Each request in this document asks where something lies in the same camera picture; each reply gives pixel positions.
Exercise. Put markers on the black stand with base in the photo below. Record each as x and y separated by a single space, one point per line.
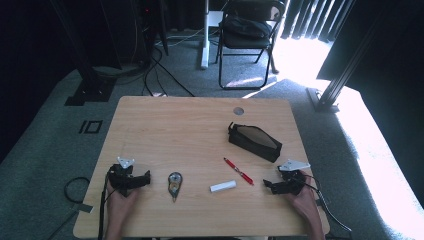
90 86

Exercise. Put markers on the person's right hand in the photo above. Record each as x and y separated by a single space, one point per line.
304 203

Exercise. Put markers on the black pencil case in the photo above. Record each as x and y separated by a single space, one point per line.
255 143

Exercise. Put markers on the black folding chair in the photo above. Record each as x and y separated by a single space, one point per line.
245 41

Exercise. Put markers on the dark curtain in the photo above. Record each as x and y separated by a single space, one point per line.
310 18

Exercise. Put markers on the red pen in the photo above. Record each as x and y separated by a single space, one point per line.
238 171

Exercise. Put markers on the grey tape piece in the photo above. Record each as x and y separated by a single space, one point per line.
85 208
320 202

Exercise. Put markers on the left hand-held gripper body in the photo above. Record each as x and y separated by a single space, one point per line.
120 178

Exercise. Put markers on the aluminium profile stand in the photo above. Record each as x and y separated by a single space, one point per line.
336 83

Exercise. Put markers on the white desk leg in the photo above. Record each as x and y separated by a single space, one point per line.
205 40

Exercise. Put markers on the black bag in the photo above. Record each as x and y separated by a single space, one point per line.
246 26

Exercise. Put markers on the grey table grommet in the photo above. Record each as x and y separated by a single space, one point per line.
238 111

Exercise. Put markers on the person's left hand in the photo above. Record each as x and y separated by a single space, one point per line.
120 204

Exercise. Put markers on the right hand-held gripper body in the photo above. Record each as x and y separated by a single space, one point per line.
293 181

